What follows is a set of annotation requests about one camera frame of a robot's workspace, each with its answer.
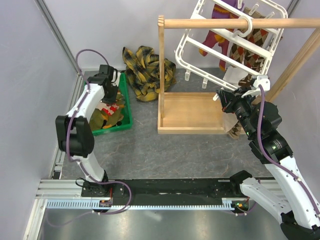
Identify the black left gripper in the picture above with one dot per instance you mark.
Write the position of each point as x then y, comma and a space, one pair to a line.
113, 99

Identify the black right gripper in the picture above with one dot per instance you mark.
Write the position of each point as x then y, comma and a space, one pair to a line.
229, 99

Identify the beige red snowman sock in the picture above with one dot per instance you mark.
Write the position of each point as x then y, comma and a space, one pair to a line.
109, 109

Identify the beige brown argyle sock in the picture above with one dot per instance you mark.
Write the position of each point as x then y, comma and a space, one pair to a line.
235, 131

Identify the red white snowman sock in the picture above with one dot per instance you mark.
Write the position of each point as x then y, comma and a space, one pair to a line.
229, 121

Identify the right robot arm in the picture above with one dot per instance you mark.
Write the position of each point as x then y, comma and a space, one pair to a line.
299, 214

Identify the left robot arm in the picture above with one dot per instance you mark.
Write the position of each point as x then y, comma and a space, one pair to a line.
74, 134

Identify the white plastic sock hanger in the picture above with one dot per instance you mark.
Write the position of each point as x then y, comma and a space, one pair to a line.
218, 41

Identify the wooden hanger stand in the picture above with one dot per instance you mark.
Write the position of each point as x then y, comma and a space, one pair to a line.
197, 112

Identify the green plastic bin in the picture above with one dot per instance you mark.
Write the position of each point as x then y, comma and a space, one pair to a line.
127, 121

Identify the brown white striped sock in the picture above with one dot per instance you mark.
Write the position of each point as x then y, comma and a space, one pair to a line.
246, 82

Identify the olive brown patterned sock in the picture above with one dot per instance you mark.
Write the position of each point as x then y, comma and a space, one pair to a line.
101, 121

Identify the yellow plaid cloth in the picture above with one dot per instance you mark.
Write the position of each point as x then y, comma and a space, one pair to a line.
142, 71

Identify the aluminium corner profile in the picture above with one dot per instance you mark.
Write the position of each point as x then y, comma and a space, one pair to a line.
44, 9

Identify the purple striped sock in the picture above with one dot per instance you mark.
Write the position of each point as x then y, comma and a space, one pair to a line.
220, 12

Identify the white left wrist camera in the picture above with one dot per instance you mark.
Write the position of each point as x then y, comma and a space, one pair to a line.
115, 78

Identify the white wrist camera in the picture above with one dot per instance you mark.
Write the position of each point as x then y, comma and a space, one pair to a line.
115, 78
259, 80

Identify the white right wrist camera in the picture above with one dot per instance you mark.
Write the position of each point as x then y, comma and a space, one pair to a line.
259, 80

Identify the white slotted cable duct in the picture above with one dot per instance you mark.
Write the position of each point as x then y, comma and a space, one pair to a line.
98, 204

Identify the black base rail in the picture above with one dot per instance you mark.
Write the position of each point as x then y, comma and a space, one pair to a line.
179, 190

